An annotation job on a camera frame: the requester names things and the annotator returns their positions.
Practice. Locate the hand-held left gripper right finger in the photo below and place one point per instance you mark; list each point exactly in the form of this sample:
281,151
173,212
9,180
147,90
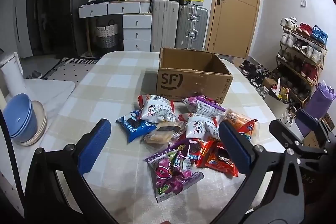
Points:
233,148

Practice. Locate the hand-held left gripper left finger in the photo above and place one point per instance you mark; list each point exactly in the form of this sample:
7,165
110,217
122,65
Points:
95,145

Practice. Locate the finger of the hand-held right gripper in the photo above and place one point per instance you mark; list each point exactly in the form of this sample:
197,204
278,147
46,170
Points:
307,117
283,132

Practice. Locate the red cookie packet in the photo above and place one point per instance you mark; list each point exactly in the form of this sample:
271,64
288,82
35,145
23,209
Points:
204,154
220,162

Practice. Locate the orange snack packet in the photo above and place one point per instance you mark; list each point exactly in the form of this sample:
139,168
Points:
240,121

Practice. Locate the white orange chip bag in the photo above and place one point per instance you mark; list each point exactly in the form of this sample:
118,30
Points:
157,108
199,127

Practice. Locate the blue cookie packet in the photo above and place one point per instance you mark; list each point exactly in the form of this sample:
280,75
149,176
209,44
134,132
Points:
134,128

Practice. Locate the purple white snack bag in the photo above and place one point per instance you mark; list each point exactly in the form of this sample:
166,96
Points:
204,107

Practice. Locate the purple gummy candy bag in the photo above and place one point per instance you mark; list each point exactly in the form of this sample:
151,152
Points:
170,174

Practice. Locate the clear cracker packet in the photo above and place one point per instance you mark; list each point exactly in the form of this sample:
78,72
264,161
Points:
164,134

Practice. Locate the brown cardboard box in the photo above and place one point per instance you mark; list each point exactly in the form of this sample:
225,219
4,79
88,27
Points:
194,82

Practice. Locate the small brown carton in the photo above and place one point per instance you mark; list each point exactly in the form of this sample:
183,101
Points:
312,140

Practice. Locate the collection of shoes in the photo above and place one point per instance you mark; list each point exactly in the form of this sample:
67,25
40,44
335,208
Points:
312,71

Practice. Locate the beige plates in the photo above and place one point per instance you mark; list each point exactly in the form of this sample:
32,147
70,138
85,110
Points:
40,119

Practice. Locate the wooden shoe rack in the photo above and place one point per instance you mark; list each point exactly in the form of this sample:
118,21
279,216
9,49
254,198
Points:
312,41

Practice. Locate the patterned rug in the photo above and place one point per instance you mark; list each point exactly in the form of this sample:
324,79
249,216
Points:
71,70

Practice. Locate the nested blue bowls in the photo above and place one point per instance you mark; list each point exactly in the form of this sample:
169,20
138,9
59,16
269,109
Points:
19,119

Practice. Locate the grey slipper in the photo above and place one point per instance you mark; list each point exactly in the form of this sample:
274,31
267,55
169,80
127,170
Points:
36,74

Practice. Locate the woven laundry basket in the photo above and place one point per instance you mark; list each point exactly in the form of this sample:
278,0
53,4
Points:
106,37

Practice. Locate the white trash bin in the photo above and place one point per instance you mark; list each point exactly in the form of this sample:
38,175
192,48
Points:
11,74

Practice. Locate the white drawer desk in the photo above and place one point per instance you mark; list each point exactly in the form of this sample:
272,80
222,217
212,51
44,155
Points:
136,35

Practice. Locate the wooden door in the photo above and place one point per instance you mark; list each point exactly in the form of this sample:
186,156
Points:
236,16

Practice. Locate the silver suitcase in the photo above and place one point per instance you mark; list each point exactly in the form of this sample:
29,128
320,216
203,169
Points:
189,24

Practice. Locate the white suitcase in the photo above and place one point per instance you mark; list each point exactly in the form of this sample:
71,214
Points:
162,27

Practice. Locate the white wardrobe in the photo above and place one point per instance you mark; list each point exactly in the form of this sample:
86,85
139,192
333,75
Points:
21,29

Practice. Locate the dark grey refrigerator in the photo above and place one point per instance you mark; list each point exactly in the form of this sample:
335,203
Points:
68,8

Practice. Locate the yellow black shoebox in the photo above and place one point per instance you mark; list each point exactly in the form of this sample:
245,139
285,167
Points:
194,0

